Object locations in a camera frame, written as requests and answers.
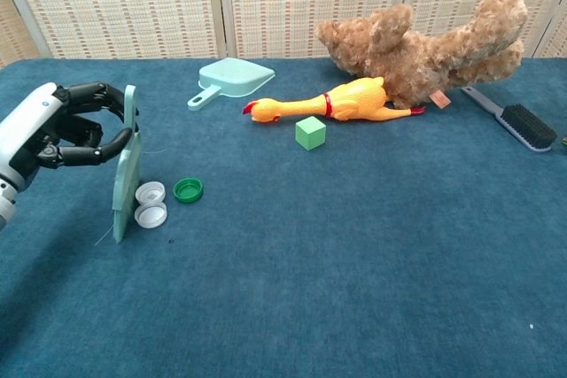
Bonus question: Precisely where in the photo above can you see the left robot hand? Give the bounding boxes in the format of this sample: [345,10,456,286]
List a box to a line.
[0,81,141,196]

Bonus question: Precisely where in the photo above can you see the white lid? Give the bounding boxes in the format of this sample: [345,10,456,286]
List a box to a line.
[135,181,167,207]
[135,203,168,229]

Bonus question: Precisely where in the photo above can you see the green bottle cap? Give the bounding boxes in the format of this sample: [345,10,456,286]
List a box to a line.
[172,177,206,204]

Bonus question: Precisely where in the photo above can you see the woven bamboo folding screen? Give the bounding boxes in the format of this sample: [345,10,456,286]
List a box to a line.
[0,0,567,69]

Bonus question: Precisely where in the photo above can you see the light green dustpan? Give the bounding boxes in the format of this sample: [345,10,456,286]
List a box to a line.
[186,58,276,112]

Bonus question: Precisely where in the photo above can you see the green cube block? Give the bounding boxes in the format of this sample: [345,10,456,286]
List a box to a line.
[295,115,327,151]

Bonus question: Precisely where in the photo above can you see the yellow rubber chicken toy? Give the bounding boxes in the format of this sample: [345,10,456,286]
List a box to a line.
[242,76,427,125]

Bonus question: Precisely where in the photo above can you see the brown plush teddy bear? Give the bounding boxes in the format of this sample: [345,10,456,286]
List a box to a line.
[315,0,529,111]

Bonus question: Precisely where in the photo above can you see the grey brush black bristles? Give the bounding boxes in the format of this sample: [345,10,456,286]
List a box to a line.
[461,85,558,153]

